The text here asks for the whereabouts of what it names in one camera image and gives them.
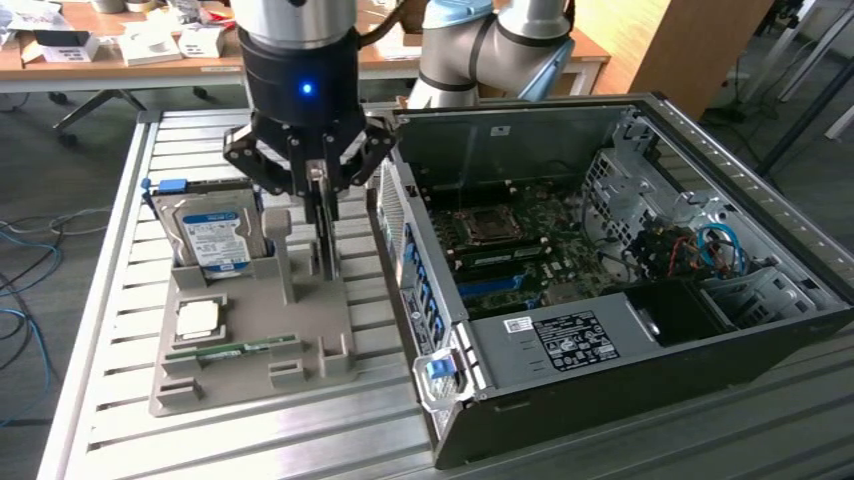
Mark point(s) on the grey wheeled leg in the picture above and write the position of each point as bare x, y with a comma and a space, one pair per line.
96, 107

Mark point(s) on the blue case latch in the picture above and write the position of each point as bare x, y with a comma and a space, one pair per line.
440, 367

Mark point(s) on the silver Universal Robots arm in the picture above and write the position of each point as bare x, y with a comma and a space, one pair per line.
460, 50

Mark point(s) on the grey metal disk bay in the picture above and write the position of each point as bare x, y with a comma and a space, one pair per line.
760, 300

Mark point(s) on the wooden desk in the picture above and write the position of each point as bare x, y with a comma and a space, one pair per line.
100, 70

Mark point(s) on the white box with round hole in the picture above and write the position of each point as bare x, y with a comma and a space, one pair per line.
149, 47

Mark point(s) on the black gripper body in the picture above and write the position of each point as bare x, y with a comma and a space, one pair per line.
300, 100

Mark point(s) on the black open PC case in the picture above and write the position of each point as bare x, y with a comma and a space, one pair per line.
600, 400

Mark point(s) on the wooden cabinet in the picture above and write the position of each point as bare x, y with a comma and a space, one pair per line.
700, 50

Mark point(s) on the white box with label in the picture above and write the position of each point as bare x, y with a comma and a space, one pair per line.
200, 44

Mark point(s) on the white paper stack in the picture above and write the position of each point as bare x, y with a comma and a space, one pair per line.
403, 47

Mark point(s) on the metal cup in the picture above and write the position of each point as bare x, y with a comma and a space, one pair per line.
108, 5

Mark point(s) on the dark metal post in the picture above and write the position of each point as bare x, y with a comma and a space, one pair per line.
800, 125

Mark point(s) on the perforated metal drive cage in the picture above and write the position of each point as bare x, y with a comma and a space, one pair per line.
620, 200

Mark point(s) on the hard disk in blue caddy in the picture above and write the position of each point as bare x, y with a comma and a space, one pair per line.
213, 240

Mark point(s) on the CPU socket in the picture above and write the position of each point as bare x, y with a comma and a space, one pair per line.
487, 225

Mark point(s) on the green motherboard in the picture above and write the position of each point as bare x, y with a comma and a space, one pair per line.
567, 295

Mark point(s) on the white box with black lid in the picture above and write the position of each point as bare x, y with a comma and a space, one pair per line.
66, 47

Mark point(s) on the green RAM stick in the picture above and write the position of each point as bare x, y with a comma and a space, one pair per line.
507, 254
226, 349

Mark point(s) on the grey power supply unit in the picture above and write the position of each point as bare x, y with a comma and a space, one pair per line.
513, 360

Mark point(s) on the black plastic drive housing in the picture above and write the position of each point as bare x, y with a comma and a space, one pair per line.
673, 310

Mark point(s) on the grey parts rack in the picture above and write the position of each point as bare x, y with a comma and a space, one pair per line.
253, 310

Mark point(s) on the silver CPU chip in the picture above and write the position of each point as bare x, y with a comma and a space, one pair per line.
197, 320

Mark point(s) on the blue expansion slot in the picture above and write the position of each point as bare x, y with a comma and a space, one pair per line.
489, 286

